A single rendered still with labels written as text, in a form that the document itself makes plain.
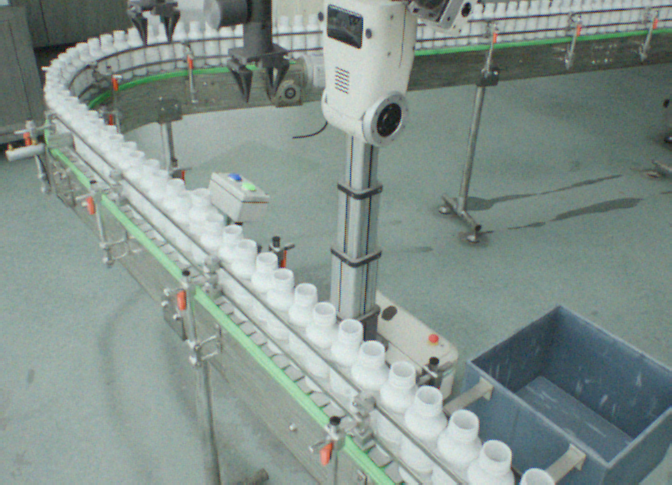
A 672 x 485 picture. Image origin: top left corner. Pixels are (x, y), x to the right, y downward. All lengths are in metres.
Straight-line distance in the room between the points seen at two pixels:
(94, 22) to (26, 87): 2.22
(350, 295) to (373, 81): 0.73
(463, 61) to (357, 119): 1.40
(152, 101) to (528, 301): 1.86
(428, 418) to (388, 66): 1.03
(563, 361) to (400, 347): 0.89
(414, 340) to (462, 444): 1.49
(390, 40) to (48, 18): 4.86
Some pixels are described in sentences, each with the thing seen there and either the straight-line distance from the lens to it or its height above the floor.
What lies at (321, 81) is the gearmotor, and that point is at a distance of 2.65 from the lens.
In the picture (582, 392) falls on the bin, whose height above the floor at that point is 0.76.
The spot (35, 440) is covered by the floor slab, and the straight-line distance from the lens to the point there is 2.57.
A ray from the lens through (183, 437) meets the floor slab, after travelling 2.44.
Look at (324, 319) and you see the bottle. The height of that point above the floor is 1.16.
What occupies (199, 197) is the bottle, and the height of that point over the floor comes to 1.19.
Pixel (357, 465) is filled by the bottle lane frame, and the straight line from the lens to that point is 1.09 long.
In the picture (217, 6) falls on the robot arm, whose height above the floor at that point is 1.56.
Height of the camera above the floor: 1.84
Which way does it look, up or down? 33 degrees down
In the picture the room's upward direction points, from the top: 2 degrees clockwise
